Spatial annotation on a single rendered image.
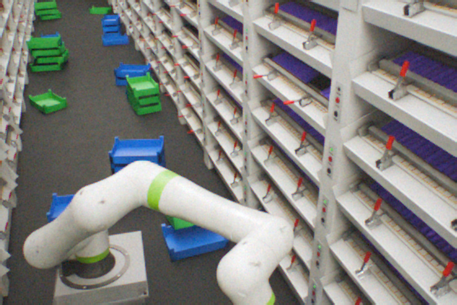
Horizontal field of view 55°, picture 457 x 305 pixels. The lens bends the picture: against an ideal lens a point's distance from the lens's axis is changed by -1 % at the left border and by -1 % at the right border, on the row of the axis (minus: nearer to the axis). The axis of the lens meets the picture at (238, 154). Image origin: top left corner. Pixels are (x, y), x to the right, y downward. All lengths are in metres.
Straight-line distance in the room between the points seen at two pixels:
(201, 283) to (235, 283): 1.15
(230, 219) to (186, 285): 1.06
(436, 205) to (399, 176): 0.13
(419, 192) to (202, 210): 0.53
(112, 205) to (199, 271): 1.06
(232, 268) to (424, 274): 0.50
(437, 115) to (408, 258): 0.40
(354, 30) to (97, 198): 0.78
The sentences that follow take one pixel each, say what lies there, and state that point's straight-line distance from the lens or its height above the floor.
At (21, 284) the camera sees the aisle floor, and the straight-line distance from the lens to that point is 2.32.
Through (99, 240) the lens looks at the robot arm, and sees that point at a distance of 1.62.
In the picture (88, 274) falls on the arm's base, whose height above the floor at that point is 0.38.
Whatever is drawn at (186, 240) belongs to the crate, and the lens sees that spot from 2.32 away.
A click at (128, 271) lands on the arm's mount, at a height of 0.36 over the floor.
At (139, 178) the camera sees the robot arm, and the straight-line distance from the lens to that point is 1.22.
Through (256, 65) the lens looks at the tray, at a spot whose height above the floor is 0.92.
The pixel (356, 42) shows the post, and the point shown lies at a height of 1.20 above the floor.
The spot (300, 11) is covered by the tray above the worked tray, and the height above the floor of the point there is 1.17.
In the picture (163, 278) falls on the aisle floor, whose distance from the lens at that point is 2.14.
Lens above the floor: 1.52
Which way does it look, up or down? 30 degrees down
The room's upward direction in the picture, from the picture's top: straight up
